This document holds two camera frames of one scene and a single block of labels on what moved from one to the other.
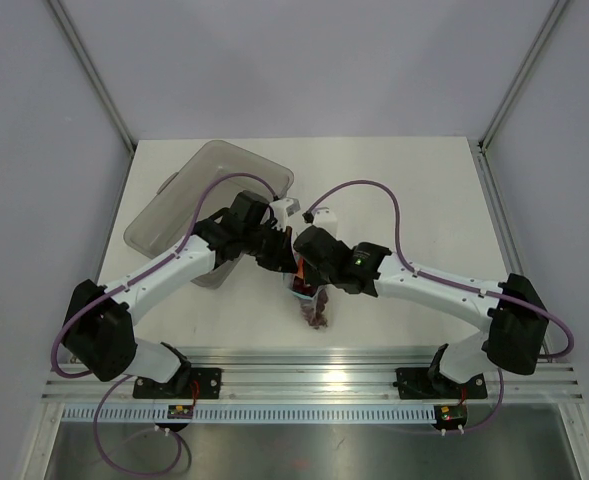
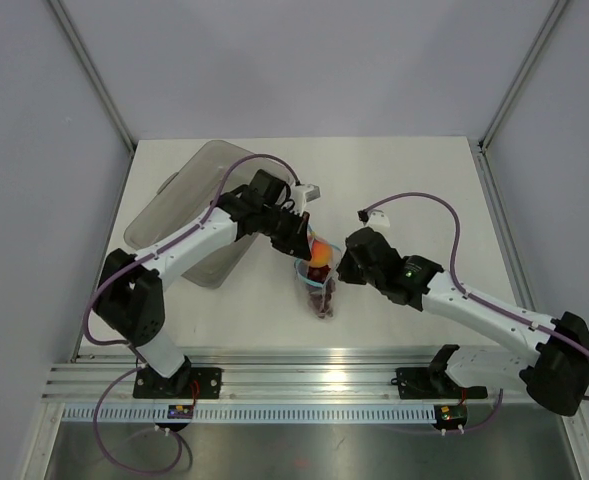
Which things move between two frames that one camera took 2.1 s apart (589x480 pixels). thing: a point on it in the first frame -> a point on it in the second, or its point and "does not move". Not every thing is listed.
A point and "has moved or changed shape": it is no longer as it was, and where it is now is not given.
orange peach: x=300 y=271 has moved or changed shape
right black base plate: x=419 y=383 does not move
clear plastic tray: x=212 y=182 does not move
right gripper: x=311 y=278 -> x=346 y=272
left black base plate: x=205 y=383 does not move
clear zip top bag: x=314 y=307 has moved or changed shape
